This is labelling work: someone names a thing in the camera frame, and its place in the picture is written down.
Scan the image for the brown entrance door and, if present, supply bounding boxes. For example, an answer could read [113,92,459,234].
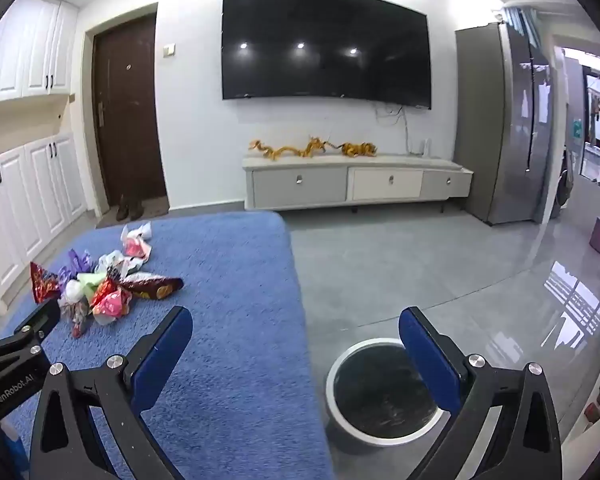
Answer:
[91,12,169,211]

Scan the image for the dark transparent wrapper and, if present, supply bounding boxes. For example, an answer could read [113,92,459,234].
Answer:
[70,299,92,339]

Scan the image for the white round trash bin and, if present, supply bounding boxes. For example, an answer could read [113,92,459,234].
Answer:
[325,338,461,448]

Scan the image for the grey refrigerator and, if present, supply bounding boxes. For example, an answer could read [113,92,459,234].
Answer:
[454,21,563,226]

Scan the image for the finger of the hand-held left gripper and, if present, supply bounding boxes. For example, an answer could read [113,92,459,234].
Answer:
[0,300,61,361]

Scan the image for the small white crumpled wrapper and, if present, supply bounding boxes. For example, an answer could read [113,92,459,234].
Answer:
[60,280,84,306]

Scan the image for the red and pink wrapper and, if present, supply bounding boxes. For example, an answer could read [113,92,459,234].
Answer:
[89,279,132,322]

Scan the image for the red and white packet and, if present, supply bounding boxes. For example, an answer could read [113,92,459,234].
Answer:
[122,236,153,261]

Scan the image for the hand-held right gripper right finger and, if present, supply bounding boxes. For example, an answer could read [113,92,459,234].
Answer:
[398,306,563,480]

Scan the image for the golden dragon figurine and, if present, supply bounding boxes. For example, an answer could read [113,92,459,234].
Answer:
[249,135,341,161]

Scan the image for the grey and white television console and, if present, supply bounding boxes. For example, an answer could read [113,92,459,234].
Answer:
[242,152,474,211]

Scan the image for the white lower cabinets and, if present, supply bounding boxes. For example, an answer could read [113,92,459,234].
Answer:
[0,132,88,301]

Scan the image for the blue fluffy blanket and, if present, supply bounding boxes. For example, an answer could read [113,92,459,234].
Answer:
[0,210,337,480]

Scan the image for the television cable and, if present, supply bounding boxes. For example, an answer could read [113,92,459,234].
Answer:
[372,102,413,153]

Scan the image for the balcony glass door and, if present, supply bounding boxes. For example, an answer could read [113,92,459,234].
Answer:
[577,67,600,191]

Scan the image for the brown snack bag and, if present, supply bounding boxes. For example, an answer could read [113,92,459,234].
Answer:
[119,275,184,302]

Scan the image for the clear silver plastic wrapper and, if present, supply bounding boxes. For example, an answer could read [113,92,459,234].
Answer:
[97,250,131,278]

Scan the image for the white upper wall cabinets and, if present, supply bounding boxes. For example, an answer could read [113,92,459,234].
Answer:
[0,0,79,107]

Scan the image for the red snack packet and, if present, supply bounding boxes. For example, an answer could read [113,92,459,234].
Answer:
[30,261,62,304]

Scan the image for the black wall television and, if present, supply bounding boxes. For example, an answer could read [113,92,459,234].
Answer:
[222,0,433,110]

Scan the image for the brown doormat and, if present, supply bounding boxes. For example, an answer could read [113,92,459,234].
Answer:
[96,197,171,229]

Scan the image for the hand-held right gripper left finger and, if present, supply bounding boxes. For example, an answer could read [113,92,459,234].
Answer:
[29,305,194,480]

